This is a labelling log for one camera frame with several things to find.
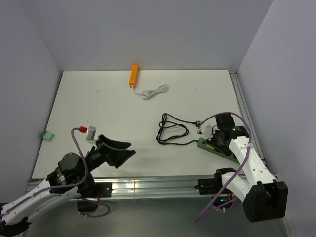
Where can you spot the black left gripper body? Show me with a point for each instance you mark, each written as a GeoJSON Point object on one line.
{"type": "Point", "coordinates": [96, 158]}

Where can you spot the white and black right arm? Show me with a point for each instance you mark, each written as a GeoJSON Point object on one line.
{"type": "Point", "coordinates": [263, 196]}

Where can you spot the orange power strip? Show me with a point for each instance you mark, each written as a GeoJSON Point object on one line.
{"type": "Point", "coordinates": [134, 76]}

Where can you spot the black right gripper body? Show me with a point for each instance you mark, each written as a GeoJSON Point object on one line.
{"type": "Point", "coordinates": [216, 142]}

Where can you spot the aluminium front rail frame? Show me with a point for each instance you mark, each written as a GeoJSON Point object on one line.
{"type": "Point", "coordinates": [153, 207]}

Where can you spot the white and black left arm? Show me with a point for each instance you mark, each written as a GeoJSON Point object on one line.
{"type": "Point", "coordinates": [71, 179]}

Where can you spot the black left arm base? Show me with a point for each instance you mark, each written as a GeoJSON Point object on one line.
{"type": "Point", "coordinates": [102, 190]}

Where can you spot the yellow USB plug adapter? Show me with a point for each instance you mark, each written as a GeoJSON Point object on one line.
{"type": "Point", "coordinates": [210, 146]}

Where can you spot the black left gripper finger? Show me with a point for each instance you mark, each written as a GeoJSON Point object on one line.
{"type": "Point", "coordinates": [113, 143]}
{"type": "Point", "coordinates": [116, 158]}

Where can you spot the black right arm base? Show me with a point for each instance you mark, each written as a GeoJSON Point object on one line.
{"type": "Point", "coordinates": [209, 186]}

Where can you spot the aluminium rail frame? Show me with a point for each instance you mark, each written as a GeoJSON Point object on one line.
{"type": "Point", "coordinates": [244, 111]}
{"type": "Point", "coordinates": [153, 207]}

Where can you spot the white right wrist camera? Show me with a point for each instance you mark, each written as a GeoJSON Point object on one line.
{"type": "Point", "coordinates": [205, 130]}

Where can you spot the aluminium right rail frame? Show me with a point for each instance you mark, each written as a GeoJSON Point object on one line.
{"type": "Point", "coordinates": [244, 111]}

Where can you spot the green plug adapter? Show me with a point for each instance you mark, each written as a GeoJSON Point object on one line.
{"type": "Point", "coordinates": [48, 136]}

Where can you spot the green power strip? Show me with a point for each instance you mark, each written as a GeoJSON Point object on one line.
{"type": "Point", "coordinates": [203, 145]}

